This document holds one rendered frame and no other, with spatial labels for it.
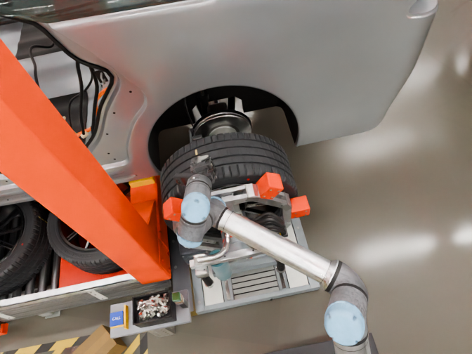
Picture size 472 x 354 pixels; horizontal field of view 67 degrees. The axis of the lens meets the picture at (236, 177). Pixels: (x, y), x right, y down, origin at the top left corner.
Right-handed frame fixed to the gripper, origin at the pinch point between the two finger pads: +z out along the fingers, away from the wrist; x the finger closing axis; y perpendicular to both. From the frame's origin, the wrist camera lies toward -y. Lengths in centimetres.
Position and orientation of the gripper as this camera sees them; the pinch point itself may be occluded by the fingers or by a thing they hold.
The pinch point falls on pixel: (199, 159)
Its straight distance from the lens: 147.6
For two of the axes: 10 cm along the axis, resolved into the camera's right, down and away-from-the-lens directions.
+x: -3.6, -8.0, -4.8
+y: 9.3, -3.1, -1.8
